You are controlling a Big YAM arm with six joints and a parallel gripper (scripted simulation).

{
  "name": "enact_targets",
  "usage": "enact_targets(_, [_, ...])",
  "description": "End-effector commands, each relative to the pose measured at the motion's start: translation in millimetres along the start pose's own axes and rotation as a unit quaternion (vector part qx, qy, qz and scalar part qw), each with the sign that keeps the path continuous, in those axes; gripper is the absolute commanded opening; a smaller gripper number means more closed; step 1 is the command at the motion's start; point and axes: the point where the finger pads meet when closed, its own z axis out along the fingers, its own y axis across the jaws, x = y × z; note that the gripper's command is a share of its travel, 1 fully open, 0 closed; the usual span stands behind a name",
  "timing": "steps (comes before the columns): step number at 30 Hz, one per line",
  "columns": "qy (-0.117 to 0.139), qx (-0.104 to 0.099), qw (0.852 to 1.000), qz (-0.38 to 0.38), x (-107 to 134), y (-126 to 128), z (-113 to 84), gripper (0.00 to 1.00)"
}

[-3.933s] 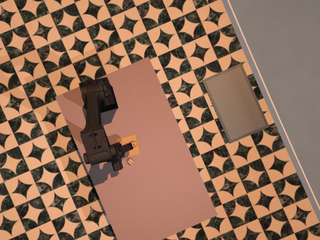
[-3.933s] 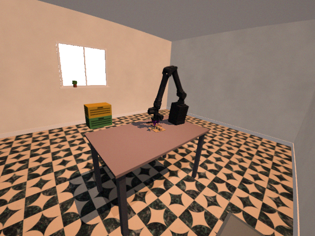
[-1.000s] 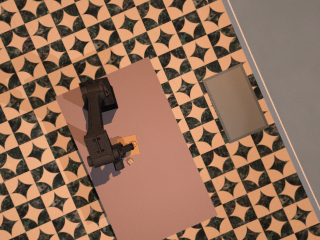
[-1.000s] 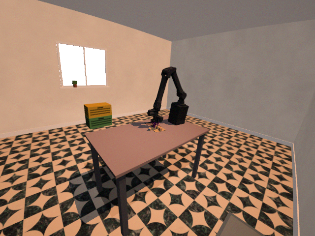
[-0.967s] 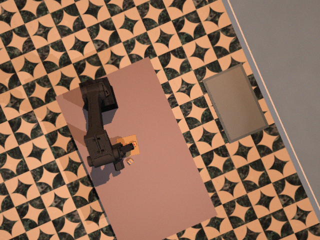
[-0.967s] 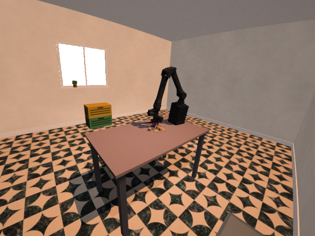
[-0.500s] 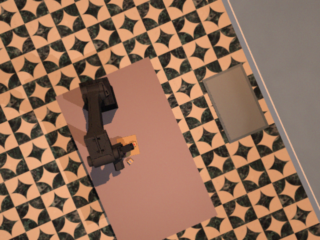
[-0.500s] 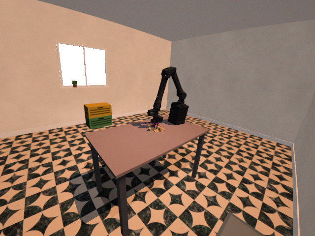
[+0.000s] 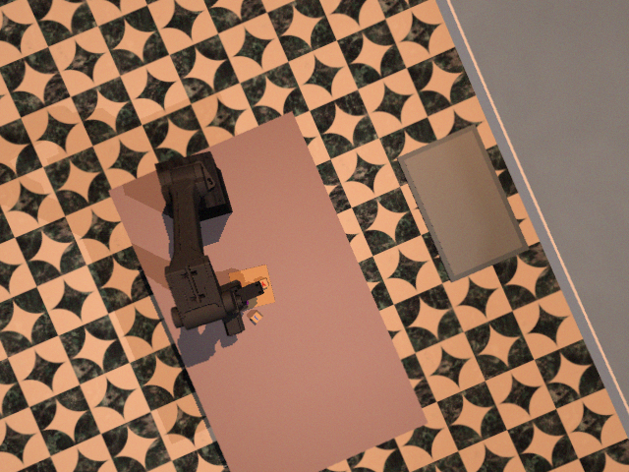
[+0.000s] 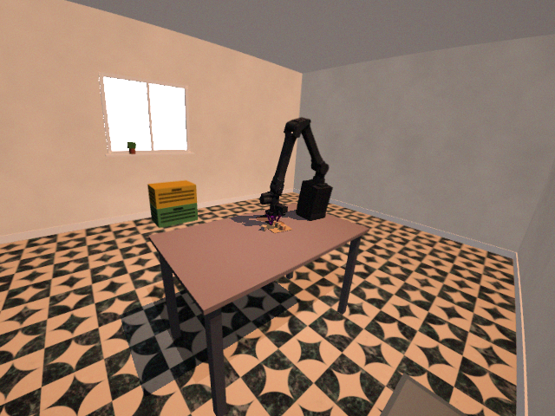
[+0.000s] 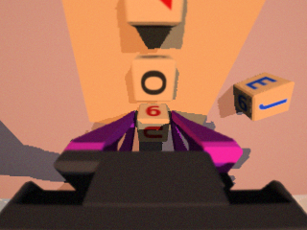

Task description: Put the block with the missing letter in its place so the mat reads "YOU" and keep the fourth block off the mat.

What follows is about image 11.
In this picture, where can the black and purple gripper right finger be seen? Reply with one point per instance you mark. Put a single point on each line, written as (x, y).
(224, 150)

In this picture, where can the orange block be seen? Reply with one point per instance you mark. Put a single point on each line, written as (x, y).
(153, 77)
(152, 123)
(263, 95)
(153, 13)

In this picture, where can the orange mat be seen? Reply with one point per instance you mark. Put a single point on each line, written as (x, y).
(205, 45)

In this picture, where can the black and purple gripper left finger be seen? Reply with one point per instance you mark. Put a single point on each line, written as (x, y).
(106, 138)

